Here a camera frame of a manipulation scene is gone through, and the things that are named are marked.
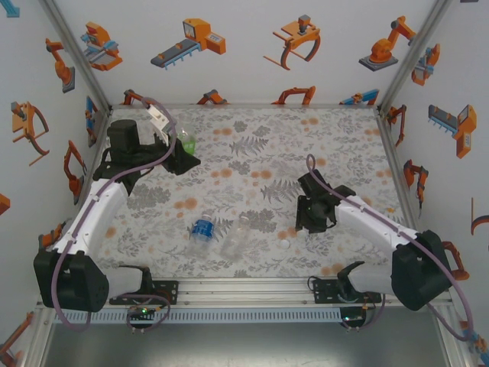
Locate clear bottle without label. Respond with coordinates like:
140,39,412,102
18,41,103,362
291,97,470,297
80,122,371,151
219,213,252,258

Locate aluminium back rail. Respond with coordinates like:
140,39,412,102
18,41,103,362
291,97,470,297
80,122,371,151
109,102,382,111

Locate slotted grey cable duct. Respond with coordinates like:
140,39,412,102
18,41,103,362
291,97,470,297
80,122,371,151
51,308,343,325

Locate aluminium side rail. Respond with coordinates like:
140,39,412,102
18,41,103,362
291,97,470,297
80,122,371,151
376,109,435,276
74,109,114,215

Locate clear bottle with blue label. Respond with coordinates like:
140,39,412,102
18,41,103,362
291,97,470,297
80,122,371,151
186,213,215,258

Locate aluminium front frame rail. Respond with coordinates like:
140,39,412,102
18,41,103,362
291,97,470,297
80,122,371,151
36,277,455,310

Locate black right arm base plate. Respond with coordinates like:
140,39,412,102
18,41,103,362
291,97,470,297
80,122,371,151
312,278,383,305

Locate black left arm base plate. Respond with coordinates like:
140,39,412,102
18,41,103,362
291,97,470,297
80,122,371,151
109,280,180,306

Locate aluminium frame leg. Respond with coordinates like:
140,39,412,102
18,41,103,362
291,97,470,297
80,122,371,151
433,305,473,367
21,305,54,367

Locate clear bottle with green label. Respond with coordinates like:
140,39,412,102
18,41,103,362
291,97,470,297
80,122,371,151
176,127,199,157

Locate aluminium corner post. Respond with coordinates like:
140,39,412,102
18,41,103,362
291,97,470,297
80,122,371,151
376,0,455,114
37,0,115,114

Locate floral patterned table mat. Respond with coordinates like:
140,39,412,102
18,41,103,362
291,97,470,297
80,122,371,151
78,106,423,279

